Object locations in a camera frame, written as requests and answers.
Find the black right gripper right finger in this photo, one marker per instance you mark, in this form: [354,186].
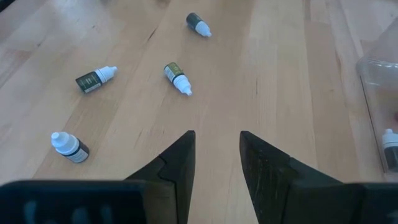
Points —
[270,186]

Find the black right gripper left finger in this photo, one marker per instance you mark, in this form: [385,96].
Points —
[177,174]

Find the olive small dropper bottle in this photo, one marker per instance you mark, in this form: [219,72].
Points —
[178,78]

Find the small white-capped dropper bottle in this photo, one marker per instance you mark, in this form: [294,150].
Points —
[390,149]
[70,147]

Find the dark green small dropper bottle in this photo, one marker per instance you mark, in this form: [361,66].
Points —
[95,79]

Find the clear plastic container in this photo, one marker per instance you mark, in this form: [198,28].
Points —
[379,93]

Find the black small dropper bottle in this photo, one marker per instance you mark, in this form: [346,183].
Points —
[199,25]

